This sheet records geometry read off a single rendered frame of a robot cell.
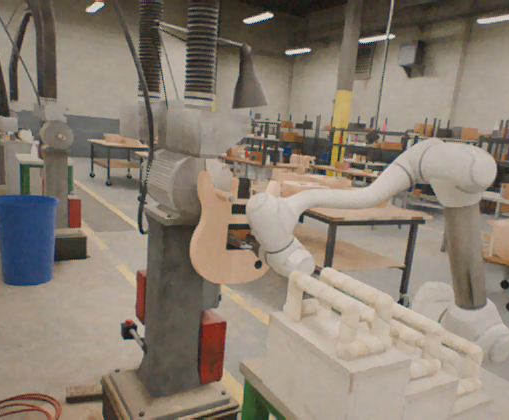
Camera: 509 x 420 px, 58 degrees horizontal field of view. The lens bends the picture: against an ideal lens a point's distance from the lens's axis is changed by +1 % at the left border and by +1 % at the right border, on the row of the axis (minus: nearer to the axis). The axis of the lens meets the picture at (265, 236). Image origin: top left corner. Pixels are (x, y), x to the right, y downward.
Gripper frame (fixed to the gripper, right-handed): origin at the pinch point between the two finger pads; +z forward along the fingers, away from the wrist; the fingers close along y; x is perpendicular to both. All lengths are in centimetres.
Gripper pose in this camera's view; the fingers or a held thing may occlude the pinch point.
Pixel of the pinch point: (239, 237)
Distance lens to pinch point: 168.8
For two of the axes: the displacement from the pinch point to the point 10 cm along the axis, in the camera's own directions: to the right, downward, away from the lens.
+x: 1.2, -9.7, -1.9
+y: 8.4, 0.0, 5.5
